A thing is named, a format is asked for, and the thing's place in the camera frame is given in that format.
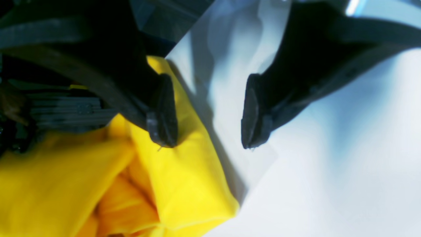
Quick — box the orange t-shirt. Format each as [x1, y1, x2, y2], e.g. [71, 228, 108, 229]
[0, 56, 239, 237]

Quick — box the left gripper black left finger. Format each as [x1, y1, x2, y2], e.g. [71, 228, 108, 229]
[1, 0, 178, 147]

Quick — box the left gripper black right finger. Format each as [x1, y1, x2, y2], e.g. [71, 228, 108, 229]
[241, 0, 421, 149]

